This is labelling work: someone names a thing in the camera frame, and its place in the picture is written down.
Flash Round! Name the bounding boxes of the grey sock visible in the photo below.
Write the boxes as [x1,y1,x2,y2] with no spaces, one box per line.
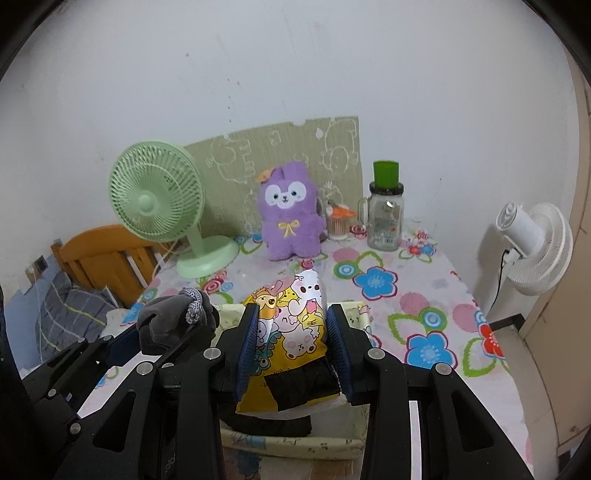
[136,288,219,356]

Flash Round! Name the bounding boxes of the yellow cartoon tissue pack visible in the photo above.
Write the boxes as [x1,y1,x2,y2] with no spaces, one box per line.
[236,269,346,419]

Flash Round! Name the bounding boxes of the black plastic bag roll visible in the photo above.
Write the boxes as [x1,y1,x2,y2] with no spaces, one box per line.
[223,413,311,437]

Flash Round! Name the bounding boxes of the grey plaid bedding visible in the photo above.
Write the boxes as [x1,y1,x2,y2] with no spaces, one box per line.
[35,271,119,363]

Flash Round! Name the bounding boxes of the yellow cartoon storage box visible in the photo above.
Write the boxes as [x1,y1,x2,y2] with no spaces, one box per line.
[211,300,378,462]

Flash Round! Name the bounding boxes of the beige door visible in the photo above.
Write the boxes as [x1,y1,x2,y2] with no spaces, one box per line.
[522,54,590,456]

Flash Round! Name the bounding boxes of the floral tablecloth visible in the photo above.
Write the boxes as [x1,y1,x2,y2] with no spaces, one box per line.
[101,226,533,479]

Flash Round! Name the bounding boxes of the green desk fan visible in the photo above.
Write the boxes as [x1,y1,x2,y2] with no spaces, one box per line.
[108,141,238,278]

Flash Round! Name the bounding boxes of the purple plush toy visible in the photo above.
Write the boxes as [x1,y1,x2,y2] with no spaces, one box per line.
[256,161,325,261]

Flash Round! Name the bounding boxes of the white standing fan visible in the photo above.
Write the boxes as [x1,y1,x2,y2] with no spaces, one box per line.
[495,202,574,296]

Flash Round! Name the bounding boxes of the glass jar green lid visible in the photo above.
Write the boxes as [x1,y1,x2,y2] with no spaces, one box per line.
[358,160,405,251]

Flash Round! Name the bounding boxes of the small jar orange lid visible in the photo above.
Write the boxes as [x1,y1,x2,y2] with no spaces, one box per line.
[325,203,356,241]

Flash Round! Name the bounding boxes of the green patterned cardboard board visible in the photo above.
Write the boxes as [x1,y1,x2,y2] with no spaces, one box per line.
[185,116,363,237]

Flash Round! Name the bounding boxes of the wall power socket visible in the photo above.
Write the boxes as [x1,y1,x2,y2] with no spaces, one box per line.
[26,255,48,283]

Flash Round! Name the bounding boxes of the fan power cable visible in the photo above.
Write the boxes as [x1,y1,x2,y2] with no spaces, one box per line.
[489,248,516,319]

